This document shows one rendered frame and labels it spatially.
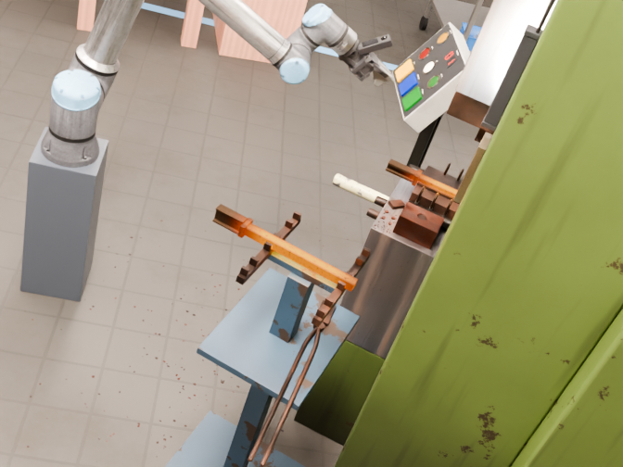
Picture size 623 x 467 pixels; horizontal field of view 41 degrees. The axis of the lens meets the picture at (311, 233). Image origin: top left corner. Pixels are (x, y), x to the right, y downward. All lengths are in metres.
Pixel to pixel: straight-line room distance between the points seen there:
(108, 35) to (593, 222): 1.65
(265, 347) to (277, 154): 2.16
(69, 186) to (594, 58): 1.78
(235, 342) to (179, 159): 1.96
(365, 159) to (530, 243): 2.52
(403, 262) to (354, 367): 0.47
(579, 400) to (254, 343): 0.82
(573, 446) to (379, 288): 0.72
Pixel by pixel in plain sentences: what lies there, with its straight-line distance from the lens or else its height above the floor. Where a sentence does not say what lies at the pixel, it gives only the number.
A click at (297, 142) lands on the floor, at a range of 4.38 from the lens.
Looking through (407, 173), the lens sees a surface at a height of 1.00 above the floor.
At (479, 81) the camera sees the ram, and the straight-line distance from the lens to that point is 2.23.
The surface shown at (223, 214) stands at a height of 1.01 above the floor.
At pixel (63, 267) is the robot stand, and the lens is 3.14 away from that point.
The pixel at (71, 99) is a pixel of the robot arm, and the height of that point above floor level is 0.85.
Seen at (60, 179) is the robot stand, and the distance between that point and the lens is 2.88.
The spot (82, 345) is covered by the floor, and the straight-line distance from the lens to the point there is 3.10.
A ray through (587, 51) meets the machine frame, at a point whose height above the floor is 1.73.
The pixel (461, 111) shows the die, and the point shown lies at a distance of 2.32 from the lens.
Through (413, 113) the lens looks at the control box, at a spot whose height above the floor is 0.99.
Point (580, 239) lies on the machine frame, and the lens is 1.97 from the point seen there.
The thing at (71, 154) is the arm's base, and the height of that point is 0.65.
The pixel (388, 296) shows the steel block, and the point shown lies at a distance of 2.52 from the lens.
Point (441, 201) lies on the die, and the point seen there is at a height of 0.99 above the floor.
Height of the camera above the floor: 2.32
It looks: 38 degrees down
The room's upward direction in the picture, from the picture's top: 19 degrees clockwise
